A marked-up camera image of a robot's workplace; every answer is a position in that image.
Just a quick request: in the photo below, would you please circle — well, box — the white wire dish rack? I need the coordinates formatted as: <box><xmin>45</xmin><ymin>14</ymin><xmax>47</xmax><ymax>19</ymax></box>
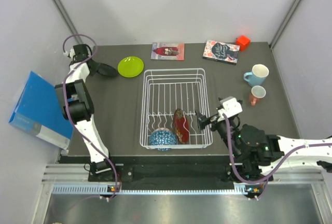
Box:
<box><xmin>140</xmin><ymin>68</ymin><xmax>213</xmax><ymax>151</ymax></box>

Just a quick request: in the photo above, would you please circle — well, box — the floral dark blue book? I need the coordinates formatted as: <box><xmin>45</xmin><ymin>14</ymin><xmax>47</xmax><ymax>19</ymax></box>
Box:
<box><xmin>203</xmin><ymin>40</ymin><xmax>240</xmax><ymax>65</ymax></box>

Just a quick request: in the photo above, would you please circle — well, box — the lime green plate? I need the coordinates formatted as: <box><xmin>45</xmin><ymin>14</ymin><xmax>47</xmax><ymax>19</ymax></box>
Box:
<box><xmin>117</xmin><ymin>56</ymin><xmax>144</xmax><ymax>78</ymax></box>

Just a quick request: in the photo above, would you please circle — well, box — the blue white box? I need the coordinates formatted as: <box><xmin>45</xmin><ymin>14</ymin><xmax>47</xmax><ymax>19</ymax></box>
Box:
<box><xmin>9</xmin><ymin>72</ymin><xmax>73</xmax><ymax>150</ymax></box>

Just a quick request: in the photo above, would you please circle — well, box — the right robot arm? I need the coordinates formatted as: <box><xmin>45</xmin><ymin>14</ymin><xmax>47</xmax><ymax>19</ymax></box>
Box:
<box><xmin>196</xmin><ymin>111</ymin><xmax>331</xmax><ymax>184</ymax></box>

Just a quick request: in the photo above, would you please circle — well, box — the orange red cube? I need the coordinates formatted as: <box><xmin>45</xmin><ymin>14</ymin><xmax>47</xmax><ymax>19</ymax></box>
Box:
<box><xmin>236</xmin><ymin>35</ymin><xmax>251</xmax><ymax>51</ymax></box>

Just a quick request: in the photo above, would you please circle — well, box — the red floral plate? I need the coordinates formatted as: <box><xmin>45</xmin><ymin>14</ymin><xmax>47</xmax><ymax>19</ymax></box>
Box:
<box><xmin>173</xmin><ymin>108</ymin><xmax>190</xmax><ymax>144</ymax></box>

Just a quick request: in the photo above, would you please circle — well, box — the blue patterned bowl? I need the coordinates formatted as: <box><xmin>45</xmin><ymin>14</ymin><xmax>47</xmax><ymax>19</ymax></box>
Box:
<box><xmin>149</xmin><ymin>128</ymin><xmax>177</xmax><ymax>146</ymax></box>

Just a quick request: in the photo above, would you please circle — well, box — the white slotted cable duct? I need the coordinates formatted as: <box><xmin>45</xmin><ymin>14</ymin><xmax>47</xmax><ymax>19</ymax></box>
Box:
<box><xmin>52</xmin><ymin>184</ymin><xmax>261</xmax><ymax>195</ymax></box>

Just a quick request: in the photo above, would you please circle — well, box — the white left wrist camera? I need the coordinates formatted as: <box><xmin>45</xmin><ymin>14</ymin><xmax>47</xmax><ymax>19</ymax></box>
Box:
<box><xmin>63</xmin><ymin>48</ymin><xmax>75</xmax><ymax>59</ymax></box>

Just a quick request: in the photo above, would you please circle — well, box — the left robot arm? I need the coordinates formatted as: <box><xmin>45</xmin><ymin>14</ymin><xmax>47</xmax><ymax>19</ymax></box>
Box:
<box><xmin>55</xmin><ymin>44</ymin><xmax>118</xmax><ymax>181</ymax></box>

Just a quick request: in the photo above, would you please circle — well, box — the pink ceramic mug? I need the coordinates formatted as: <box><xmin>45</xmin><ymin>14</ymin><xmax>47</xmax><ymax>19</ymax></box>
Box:
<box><xmin>249</xmin><ymin>86</ymin><xmax>266</xmax><ymax>106</ymax></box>

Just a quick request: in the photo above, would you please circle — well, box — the red pink book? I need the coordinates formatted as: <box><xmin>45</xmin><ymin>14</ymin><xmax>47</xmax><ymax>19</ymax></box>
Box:
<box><xmin>151</xmin><ymin>43</ymin><xmax>185</xmax><ymax>61</ymax></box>

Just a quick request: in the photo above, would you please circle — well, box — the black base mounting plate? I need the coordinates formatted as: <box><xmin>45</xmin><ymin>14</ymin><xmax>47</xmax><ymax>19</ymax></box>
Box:
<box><xmin>87</xmin><ymin>163</ymin><xmax>275</xmax><ymax>183</ymax></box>

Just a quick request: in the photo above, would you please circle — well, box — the light blue mug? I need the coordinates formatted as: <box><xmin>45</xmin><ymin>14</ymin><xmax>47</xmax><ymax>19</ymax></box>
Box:
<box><xmin>243</xmin><ymin>64</ymin><xmax>269</xmax><ymax>87</ymax></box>

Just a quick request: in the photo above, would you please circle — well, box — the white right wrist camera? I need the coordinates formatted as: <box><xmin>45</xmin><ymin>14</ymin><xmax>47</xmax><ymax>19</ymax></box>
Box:
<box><xmin>217</xmin><ymin>96</ymin><xmax>243</xmax><ymax>119</ymax></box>

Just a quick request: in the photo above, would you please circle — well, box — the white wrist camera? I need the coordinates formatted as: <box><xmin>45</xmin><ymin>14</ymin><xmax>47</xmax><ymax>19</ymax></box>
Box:
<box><xmin>63</xmin><ymin>48</ymin><xmax>75</xmax><ymax>59</ymax></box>
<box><xmin>217</xmin><ymin>96</ymin><xmax>243</xmax><ymax>119</ymax></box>

